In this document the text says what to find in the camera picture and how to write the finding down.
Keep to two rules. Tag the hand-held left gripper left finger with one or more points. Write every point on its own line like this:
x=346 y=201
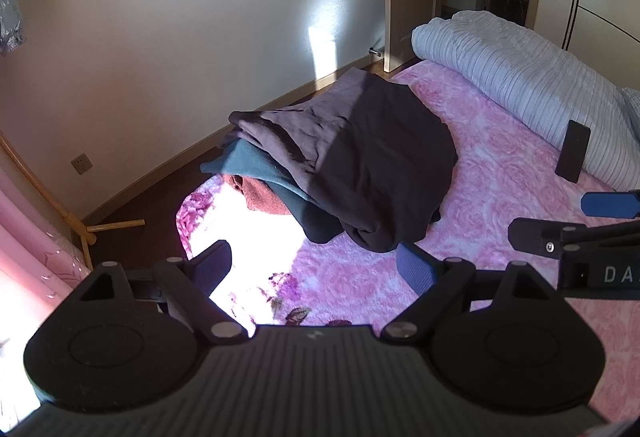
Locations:
x=215 y=263

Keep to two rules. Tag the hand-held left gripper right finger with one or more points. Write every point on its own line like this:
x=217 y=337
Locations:
x=415 y=264

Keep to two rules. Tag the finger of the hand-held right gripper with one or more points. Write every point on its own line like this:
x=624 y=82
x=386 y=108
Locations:
x=610 y=204
x=537 y=234

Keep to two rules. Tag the dark brown pants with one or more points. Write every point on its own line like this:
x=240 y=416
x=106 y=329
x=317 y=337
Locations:
x=390 y=167

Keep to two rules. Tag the pink rose blanket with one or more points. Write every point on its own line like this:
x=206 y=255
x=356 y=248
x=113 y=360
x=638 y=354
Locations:
x=500 y=197

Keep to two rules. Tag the black phone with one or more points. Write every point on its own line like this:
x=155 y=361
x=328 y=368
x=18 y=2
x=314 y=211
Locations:
x=572 y=152

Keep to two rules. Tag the rust red garment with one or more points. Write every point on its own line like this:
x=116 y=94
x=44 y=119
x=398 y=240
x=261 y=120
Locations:
x=265 y=197

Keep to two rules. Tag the grey blue pillow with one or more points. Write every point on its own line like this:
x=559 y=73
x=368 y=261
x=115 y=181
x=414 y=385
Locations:
x=632 y=109

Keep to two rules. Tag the dark teal garment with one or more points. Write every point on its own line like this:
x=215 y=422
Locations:
x=260 y=167

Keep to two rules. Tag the wooden rack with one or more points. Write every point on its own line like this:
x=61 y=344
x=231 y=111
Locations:
x=65 y=217

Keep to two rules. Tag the white striped duvet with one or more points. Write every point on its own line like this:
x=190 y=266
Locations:
x=525 y=72

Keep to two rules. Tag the pink curtain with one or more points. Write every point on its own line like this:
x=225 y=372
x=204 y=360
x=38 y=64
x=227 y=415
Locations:
x=25 y=257

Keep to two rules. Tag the metal door stopper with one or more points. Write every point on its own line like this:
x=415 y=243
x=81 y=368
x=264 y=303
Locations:
x=374 y=51

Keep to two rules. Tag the silver foil sheet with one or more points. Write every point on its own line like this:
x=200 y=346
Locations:
x=9 y=17

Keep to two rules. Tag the gold wall socket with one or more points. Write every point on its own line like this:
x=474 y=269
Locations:
x=81 y=163

